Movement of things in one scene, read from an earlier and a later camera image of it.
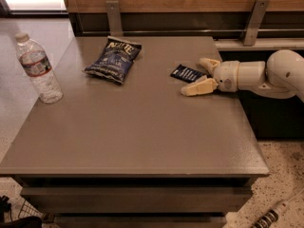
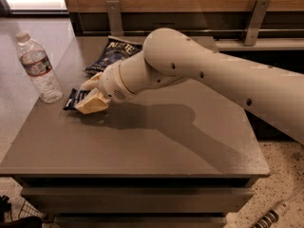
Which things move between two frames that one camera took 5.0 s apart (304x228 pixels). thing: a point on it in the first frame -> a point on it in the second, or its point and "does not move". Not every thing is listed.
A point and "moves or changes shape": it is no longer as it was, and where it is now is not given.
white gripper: [226, 76] -> [111, 84]
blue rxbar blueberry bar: [186, 73] moves or changes shape
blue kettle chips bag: [115, 60] does not move
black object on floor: [29, 221] does not move
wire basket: [28, 209] does not move
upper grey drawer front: [136, 199] does not move
